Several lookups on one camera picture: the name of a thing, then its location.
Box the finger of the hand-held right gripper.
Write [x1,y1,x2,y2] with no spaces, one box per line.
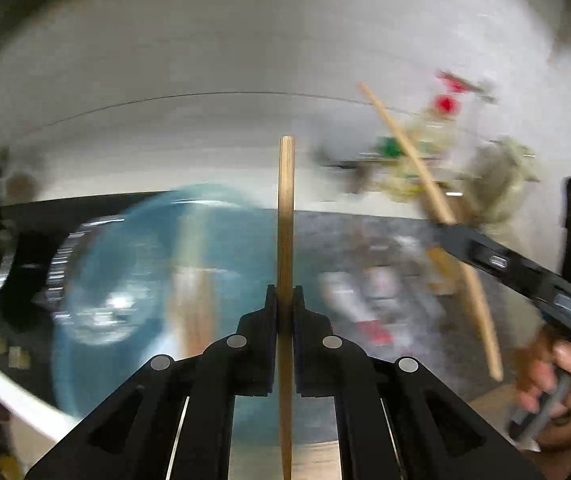
[430,222,571,356]

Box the black gas stove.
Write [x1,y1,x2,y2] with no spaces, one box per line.
[0,160,86,331]

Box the wooden chopstick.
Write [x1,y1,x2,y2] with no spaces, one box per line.
[358,81,505,382]
[276,135,297,480]

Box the blue plastic basin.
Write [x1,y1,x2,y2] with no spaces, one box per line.
[50,184,286,441]

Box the green cap spice jar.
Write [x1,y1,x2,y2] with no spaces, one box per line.
[373,135,406,181]

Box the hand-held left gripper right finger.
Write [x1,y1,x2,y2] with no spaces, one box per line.
[293,284,546,480]

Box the clear glass dish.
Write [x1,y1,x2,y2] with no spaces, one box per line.
[60,260,166,346]

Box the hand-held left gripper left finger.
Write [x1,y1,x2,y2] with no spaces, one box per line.
[24,284,278,480]

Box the silver cap spice jar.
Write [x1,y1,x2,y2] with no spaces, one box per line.
[345,157,373,196]

